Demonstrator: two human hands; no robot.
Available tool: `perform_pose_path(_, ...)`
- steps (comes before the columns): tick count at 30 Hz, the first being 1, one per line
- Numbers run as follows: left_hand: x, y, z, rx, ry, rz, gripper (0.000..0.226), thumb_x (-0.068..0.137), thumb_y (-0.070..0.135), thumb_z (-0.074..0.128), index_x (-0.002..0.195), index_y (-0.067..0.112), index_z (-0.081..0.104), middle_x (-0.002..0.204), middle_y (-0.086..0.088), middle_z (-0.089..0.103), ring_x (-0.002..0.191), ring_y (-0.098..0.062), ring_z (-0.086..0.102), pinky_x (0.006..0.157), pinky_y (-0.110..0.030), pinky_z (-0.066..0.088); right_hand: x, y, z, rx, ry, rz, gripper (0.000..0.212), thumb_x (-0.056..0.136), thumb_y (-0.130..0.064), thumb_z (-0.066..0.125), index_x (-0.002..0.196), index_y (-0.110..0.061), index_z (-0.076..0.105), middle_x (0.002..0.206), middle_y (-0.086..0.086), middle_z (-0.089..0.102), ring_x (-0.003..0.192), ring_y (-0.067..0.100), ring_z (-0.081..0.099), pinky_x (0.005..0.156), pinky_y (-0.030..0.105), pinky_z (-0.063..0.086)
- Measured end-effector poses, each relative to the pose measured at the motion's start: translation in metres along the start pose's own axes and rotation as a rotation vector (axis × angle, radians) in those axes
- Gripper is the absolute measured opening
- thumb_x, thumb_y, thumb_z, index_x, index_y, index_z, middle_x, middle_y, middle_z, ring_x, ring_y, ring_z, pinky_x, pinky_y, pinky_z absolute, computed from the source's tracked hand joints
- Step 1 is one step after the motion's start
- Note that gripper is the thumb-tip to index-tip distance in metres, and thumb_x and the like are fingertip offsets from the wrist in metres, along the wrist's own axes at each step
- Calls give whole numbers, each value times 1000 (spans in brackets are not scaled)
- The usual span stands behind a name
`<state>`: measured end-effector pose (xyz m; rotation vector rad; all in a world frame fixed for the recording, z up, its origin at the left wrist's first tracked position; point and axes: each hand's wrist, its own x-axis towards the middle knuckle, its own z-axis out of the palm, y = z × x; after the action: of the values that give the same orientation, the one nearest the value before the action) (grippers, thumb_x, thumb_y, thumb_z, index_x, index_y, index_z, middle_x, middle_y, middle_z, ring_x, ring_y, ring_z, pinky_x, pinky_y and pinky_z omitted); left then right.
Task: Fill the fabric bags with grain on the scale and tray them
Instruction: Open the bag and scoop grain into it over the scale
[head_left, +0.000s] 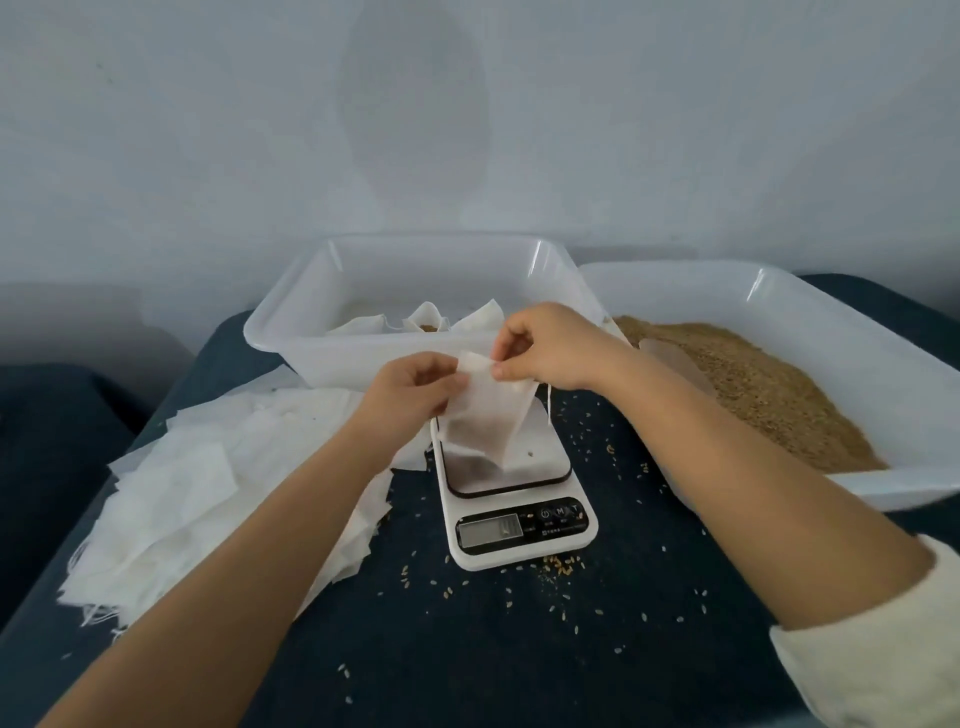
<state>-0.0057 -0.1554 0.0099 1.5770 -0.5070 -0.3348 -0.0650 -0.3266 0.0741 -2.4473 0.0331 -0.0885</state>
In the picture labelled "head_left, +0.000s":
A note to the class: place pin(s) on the person's left hand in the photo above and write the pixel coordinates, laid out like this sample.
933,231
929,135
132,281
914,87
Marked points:
402,402

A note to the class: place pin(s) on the dark blue tablecloth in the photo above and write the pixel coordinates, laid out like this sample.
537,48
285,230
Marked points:
53,495
645,630

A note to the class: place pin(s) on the clear plastic scoop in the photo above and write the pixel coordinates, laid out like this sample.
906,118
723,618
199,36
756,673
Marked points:
675,363

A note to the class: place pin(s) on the pile of white bags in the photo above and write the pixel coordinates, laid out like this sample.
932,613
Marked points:
195,480

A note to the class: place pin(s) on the person's right hand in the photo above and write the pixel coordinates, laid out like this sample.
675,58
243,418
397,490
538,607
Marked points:
558,348

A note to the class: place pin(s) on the person's left forearm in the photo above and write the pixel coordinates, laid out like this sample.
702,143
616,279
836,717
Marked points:
210,615

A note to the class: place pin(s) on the white mesh bag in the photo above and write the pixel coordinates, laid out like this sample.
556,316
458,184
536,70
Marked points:
360,324
488,413
426,318

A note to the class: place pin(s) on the white tray of grain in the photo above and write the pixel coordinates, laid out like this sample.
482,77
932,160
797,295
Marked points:
885,375

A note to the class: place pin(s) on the white sleeve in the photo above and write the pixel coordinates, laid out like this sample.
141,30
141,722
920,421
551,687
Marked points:
885,645

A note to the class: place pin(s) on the brown grain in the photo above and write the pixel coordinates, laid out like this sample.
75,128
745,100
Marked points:
780,398

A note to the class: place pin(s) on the person's right forearm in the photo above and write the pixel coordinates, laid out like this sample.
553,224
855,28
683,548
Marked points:
765,495

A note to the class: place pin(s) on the white digital kitchen scale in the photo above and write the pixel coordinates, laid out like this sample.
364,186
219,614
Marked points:
518,525

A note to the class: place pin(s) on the white plastic tub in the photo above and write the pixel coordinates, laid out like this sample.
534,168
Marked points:
345,270

